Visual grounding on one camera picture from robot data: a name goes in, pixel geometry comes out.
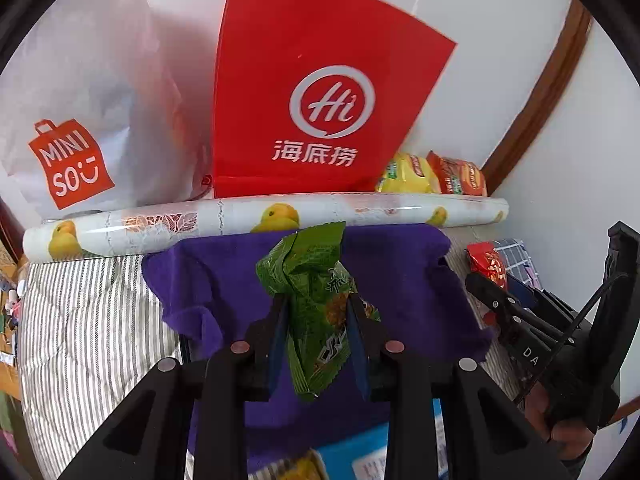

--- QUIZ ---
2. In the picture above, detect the brown wooden trim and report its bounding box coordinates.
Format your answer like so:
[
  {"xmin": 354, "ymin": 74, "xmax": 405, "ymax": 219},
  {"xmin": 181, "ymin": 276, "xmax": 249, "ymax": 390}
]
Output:
[{"xmin": 480, "ymin": 0, "xmax": 593, "ymax": 196}]

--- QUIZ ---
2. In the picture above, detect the blue box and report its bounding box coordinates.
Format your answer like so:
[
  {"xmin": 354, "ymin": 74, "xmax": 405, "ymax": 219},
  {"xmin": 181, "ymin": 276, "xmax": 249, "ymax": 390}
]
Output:
[{"xmin": 315, "ymin": 399, "xmax": 446, "ymax": 480}]

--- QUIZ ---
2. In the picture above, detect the green snack packet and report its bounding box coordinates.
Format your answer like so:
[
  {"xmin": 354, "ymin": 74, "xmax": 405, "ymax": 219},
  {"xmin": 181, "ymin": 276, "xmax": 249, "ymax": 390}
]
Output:
[{"xmin": 255, "ymin": 221, "xmax": 382, "ymax": 402}]

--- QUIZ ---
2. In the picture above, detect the colourful clutter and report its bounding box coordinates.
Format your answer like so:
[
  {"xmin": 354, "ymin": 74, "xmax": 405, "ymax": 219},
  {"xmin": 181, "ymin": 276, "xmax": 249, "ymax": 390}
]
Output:
[{"xmin": 0, "ymin": 255, "xmax": 31, "ymax": 401}]

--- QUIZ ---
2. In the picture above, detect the red paper bag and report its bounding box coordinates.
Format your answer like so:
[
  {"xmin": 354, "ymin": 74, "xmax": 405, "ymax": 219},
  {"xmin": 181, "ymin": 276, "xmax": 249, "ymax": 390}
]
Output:
[{"xmin": 212, "ymin": 0, "xmax": 458, "ymax": 200}]

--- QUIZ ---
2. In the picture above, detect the red candy packet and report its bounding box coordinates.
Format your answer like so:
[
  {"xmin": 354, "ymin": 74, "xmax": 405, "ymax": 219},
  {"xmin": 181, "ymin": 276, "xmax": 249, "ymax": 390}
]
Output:
[{"xmin": 466, "ymin": 241, "xmax": 508, "ymax": 291}]

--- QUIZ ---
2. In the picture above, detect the yellow snack bag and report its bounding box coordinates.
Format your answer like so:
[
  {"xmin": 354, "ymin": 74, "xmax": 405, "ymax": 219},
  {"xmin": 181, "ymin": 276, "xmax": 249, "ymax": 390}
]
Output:
[{"xmin": 375, "ymin": 152, "xmax": 442, "ymax": 195}]

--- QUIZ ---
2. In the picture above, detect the yellow snack packet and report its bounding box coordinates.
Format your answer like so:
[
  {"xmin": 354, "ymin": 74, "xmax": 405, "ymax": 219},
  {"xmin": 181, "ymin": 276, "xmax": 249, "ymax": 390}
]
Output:
[{"xmin": 250, "ymin": 450, "xmax": 327, "ymax": 480}]

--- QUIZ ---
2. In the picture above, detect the white plastic bag red logo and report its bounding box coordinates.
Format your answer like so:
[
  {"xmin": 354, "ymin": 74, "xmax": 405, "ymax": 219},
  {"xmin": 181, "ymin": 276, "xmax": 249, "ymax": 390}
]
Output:
[{"xmin": 0, "ymin": 0, "xmax": 216, "ymax": 221}]

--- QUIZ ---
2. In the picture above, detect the red orange snack bag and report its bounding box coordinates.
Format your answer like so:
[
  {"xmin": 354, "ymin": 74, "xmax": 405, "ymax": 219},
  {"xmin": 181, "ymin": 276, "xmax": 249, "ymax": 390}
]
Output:
[{"xmin": 426, "ymin": 150, "xmax": 488, "ymax": 198}]

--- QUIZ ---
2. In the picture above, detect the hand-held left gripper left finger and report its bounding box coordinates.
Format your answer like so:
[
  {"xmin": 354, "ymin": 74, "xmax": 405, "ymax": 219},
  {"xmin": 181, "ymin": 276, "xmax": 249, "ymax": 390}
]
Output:
[{"xmin": 60, "ymin": 295, "xmax": 289, "ymax": 480}]

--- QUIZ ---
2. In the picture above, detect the grey plaid cloth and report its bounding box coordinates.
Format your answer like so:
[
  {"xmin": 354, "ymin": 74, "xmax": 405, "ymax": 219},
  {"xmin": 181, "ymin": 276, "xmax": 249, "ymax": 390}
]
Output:
[{"xmin": 492, "ymin": 237, "xmax": 543, "ymax": 291}]

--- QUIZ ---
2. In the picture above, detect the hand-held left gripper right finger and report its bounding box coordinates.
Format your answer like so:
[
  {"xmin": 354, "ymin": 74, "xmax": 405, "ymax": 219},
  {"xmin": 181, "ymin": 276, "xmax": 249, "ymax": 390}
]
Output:
[{"xmin": 346, "ymin": 293, "xmax": 571, "ymax": 480}]

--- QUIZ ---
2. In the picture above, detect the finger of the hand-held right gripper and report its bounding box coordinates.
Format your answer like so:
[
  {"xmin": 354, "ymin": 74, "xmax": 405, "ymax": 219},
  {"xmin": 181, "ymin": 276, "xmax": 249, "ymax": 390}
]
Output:
[
  {"xmin": 506, "ymin": 280, "xmax": 581, "ymax": 333},
  {"xmin": 465, "ymin": 274, "xmax": 556, "ymax": 386}
]

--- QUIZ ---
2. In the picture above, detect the purple cloth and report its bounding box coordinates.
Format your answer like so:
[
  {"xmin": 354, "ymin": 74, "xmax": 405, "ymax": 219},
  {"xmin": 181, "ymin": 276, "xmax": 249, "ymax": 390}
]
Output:
[{"xmin": 142, "ymin": 222, "xmax": 496, "ymax": 471}]

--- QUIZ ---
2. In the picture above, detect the person's right hand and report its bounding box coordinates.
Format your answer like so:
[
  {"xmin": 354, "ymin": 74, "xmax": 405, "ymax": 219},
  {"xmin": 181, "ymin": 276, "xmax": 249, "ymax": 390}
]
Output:
[{"xmin": 525, "ymin": 385, "xmax": 596, "ymax": 461}]

